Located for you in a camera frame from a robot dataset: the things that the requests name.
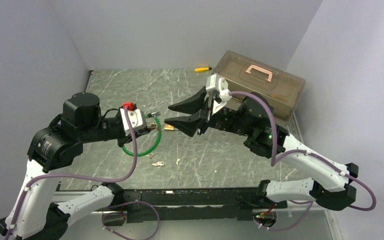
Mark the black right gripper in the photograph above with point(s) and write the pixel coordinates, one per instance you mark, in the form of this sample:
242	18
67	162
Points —
189	124

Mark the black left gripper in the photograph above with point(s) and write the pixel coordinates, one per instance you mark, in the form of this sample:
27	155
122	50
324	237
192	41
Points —
124	139

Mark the brass padlock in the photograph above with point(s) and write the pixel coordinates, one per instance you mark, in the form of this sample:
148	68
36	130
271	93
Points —
169	127

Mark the green cable lock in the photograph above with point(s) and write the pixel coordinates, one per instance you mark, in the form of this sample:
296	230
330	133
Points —
146	147

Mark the small silver key pair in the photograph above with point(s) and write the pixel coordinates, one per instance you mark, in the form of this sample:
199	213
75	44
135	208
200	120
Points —
151	155

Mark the silver key bunch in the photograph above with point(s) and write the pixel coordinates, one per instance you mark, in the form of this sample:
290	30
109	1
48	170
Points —
158	164

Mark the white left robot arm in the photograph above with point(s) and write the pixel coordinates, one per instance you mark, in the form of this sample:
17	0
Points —
52	150

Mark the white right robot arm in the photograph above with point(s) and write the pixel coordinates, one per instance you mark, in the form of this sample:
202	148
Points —
328	183

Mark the yellow screwdriver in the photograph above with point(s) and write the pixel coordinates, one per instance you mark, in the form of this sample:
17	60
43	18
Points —
202	69

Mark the translucent brown toolbox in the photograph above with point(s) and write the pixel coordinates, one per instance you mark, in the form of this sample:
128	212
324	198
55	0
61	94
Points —
280	88

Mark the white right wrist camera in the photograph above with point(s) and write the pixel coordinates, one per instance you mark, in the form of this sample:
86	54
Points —
217	88

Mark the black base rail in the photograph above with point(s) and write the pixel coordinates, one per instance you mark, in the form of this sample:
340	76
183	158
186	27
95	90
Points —
240	203

